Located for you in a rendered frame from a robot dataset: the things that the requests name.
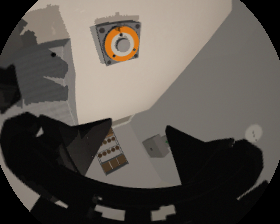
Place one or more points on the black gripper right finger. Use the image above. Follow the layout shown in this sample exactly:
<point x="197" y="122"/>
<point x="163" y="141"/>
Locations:
<point x="190" y="154"/>

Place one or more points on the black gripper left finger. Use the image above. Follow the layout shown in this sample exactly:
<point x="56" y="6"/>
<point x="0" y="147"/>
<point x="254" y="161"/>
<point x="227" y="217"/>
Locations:
<point x="81" y="142"/>

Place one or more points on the orange round plate with tab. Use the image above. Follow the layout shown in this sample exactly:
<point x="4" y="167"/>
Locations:
<point x="111" y="40"/>

